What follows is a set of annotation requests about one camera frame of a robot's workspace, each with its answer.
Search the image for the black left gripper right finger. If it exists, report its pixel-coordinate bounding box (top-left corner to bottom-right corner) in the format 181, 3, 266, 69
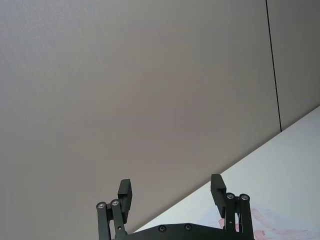
210, 173, 255, 240

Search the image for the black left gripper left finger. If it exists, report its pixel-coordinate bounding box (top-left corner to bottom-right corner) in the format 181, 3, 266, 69
95, 178, 133, 240

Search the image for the plain pale grey wall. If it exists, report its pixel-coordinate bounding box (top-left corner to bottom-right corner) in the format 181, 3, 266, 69
0, 0, 320, 240

